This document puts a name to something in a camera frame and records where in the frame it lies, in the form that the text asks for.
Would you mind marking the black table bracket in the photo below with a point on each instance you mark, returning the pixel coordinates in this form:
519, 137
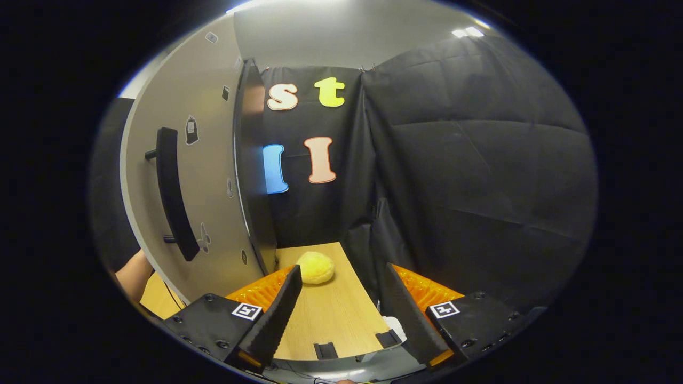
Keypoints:
388, 338
325, 351

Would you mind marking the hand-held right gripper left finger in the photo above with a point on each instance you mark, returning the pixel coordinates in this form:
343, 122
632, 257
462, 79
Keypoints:
280, 314

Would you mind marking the grey cabinet door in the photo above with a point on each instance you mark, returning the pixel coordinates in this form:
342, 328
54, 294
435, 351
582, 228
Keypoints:
213, 176

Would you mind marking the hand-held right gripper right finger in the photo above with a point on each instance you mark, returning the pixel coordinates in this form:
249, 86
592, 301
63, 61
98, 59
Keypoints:
408, 314

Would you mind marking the small ceiling light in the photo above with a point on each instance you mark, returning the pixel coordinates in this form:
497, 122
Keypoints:
468, 32

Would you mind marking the black backdrop cloth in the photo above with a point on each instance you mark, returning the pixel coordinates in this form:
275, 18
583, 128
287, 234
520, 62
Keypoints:
480, 176

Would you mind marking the black binder clip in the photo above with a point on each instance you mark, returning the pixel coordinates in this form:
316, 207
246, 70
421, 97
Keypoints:
368, 68

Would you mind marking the small white object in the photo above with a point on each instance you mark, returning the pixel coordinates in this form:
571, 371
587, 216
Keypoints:
396, 326

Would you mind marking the yellow fluffy ball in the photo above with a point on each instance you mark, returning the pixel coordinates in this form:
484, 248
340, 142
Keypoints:
316, 268

